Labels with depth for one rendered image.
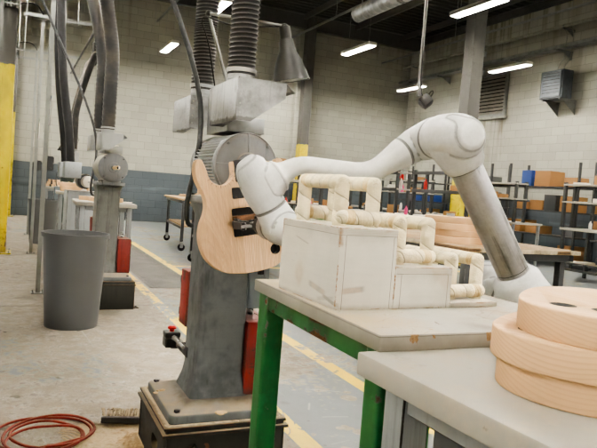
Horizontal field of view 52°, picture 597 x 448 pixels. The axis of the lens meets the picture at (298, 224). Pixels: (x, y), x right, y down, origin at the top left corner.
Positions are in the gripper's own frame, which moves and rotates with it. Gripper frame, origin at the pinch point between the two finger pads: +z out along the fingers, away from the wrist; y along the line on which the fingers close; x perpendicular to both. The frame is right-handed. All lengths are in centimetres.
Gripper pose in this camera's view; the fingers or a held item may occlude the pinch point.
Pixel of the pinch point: (246, 221)
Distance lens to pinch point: 218.5
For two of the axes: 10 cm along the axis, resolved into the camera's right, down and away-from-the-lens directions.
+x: -0.8, -9.9, -1.1
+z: -4.1, -0.7, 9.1
